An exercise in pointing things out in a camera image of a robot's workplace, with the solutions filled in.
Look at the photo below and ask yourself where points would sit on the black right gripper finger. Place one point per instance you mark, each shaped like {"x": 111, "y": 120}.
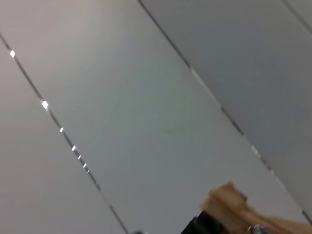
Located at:
{"x": 200, "y": 224}
{"x": 257, "y": 229}

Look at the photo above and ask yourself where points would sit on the khaki canvas food bag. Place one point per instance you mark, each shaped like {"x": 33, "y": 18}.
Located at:
{"x": 224, "y": 202}

